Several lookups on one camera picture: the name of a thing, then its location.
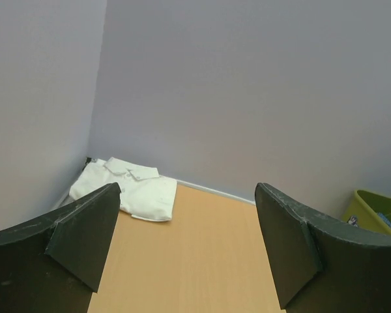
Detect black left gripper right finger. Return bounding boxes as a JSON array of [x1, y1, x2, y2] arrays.
[[255, 183, 391, 312]]

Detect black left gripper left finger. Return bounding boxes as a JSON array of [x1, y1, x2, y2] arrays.
[[0, 183, 121, 312]]

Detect green plastic basket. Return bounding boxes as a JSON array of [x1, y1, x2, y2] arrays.
[[341, 190, 391, 236]]

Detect folded white shirt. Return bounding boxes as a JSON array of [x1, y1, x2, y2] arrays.
[[69, 157, 177, 222]]

